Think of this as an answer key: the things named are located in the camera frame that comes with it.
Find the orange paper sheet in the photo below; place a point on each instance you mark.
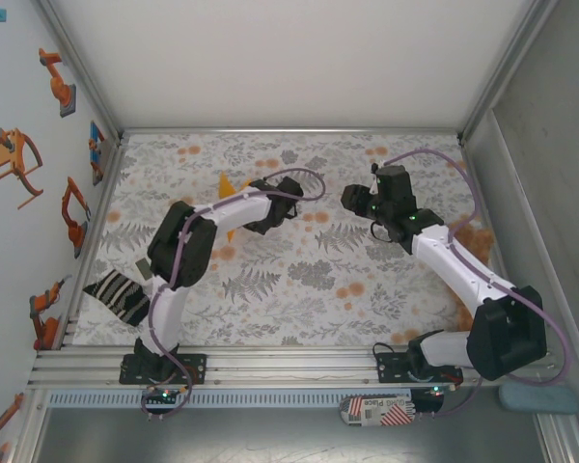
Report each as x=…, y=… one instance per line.
x=226, y=187

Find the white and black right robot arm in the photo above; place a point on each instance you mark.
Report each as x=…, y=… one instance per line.
x=506, y=333

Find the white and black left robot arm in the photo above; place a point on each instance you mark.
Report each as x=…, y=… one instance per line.
x=183, y=246

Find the brown teddy bear plush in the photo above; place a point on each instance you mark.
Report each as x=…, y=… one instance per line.
x=473, y=238

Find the floral printed tablecloth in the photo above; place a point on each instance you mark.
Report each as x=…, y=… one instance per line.
x=318, y=308

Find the small grey card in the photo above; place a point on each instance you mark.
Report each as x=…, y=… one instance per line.
x=143, y=268

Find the small circuit board green LED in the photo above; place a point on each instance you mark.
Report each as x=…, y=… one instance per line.
x=438, y=391
x=164, y=396

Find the black white striped pouch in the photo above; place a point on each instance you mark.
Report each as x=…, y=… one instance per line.
x=116, y=299

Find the blue-grey oval pad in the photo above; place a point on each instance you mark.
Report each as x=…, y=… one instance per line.
x=535, y=400

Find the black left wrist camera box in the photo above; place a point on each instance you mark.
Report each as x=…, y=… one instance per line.
x=289, y=187

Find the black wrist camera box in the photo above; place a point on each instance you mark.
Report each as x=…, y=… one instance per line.
x=289, y=187
x=393, y=185

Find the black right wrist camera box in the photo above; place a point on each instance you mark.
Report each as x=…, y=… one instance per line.
x=393, y=185

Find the aluminium frame crossbar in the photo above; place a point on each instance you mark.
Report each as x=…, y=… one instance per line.
x=289, y=131

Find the aluminium frame bar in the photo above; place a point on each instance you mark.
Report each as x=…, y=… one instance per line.
x=31, y=424
x=94, y=231
x=466, y=150
x=559, y=441

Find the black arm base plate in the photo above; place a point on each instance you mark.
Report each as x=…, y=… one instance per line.
x=198, y=369
x=388, y=371

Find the aluminium mounting rail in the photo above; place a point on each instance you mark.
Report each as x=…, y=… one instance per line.
x=289, y=373

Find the aluminium frame post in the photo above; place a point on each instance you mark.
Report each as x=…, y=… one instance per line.
x=506, y=67
x=82, y=67

